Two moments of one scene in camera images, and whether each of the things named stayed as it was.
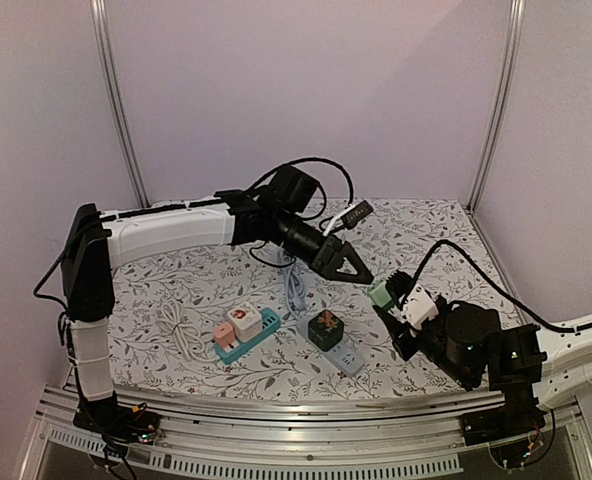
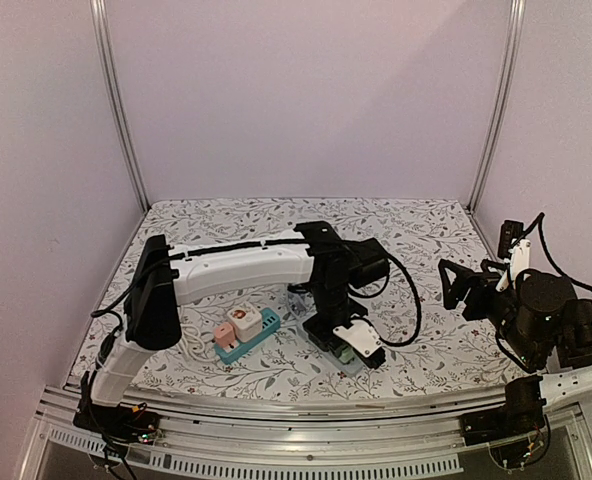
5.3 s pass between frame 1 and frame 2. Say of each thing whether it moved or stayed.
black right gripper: moved
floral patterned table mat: stayed
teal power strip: stayed
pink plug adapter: stayed
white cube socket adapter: stayed
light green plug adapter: moved
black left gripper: moved
